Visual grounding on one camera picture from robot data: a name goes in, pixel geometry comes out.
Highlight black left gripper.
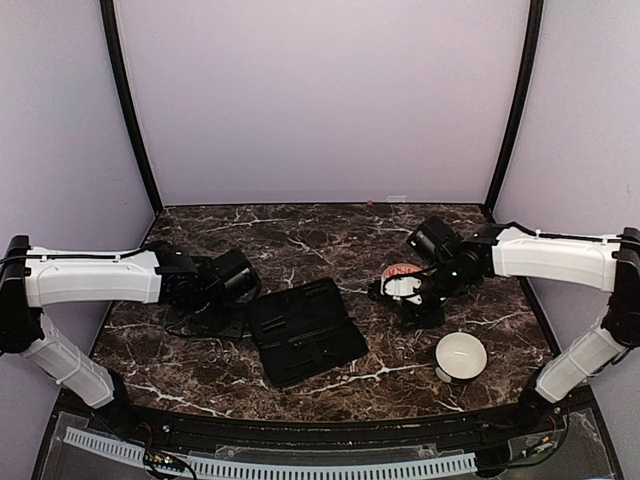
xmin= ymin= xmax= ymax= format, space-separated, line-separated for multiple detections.
xmin=188 ymin=291 xmax=248 ymax=341

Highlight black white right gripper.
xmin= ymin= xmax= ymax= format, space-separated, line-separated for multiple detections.
xmin=399 ymin=258 xmax=474 ymax=331

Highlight silver scissors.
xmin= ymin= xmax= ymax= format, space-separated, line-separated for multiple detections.
xmin=205 ymin=345 xmax=233 ymax=364
xmin=394 ymin=329 xmax=423 ymax=360

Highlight black zippered tool case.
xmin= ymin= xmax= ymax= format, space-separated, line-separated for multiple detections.
xmin=247 ymin=278 xmax=369 ymax=388

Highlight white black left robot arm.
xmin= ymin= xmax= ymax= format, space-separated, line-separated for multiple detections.
xmin=1 ymin=235 xmax=261 ymax=436

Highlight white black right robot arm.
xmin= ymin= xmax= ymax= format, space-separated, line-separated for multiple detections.
xmin=370 ymin=217 xmax=639 ymax=434

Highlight red patterned white bowl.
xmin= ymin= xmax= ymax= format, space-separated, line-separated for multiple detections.
xmin=381 ymin=263 xmax=421 ymax=280

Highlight blue white bowl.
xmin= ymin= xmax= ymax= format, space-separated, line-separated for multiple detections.
xmin=434 ymin=332 xmax=488 ymax=384

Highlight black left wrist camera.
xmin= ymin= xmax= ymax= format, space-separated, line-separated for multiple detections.
xmin=212 ymin=248 xmax=262 ymax=302

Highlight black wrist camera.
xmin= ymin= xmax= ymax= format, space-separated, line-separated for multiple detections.
xmin=406 ymin=216 xmax=462 ymax=265
xmin=212 ymin=248 xmax=262 ymax=302

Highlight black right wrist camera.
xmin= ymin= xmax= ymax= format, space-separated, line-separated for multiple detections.
xmin=406 ymin=216 xmax=462 ymax=265

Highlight black front table rail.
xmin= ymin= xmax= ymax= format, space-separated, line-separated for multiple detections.
xmin=89 ymin=399 xmax=566 ymax=451

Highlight white slotted cable duct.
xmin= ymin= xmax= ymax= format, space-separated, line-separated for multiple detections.
xmin=63 ymin=427 xmax=477 ymax=479

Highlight black left frame post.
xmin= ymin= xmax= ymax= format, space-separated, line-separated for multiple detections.
xmin=99 ymin=0 xmax=164 ymax=216

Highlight black frame post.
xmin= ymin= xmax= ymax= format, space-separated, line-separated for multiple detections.
xmin=482 ymin=0 xmax=544 ymax=219
xmin=99 ymin=0 xmax=164 ymax=216

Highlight black right frame post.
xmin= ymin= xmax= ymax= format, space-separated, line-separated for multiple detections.
xmin=482 ymin=0 xmax=544 ymax=219

